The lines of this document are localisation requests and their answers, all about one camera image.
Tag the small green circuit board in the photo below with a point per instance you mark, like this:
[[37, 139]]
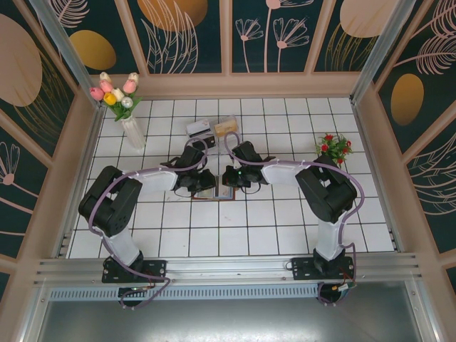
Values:
[[347, 289]]

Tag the aluminium corner post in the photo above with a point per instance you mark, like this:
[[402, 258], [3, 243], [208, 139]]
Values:
[[69, 53], [377, 53]]

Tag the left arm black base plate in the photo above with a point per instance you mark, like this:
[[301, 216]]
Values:
[[156, 270]]

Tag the white ribbed vase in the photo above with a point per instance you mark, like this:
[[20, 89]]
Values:
[[134, 133]]

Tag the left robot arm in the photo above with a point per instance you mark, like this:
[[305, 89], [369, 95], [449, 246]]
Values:
[[107, 199]]

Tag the black card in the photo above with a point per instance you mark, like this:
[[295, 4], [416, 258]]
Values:
[[211, 142]]

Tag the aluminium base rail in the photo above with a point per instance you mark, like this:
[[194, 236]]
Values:
[[228, 265]]

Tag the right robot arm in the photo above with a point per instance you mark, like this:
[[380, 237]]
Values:
[[327, 192]]

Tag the artificial tulip bouquet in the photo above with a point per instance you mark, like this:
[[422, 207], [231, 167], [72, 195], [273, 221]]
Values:
[[107, 87]]

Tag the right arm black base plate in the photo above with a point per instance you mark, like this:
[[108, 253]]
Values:
[[303, 270]]

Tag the small red flower plant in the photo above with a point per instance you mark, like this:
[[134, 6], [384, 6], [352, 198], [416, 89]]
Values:
[[335, 146]]

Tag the white card with logo print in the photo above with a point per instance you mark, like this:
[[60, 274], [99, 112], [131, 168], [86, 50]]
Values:
[[197, 128]]

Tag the clear acrylic card stand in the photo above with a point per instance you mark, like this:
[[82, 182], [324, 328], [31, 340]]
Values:
[[231, 140]]

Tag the aluminium side rail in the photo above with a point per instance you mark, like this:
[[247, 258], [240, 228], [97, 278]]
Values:
[[365, 135], [92, 142]]

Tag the steel sheet panel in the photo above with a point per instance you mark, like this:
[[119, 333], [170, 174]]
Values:
[[228, 320]]

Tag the tan card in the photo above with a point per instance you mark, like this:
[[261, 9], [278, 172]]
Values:
[[226, 128]]

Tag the brown leather card holder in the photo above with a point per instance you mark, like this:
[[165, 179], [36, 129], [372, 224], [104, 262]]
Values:
[[224, 194]]

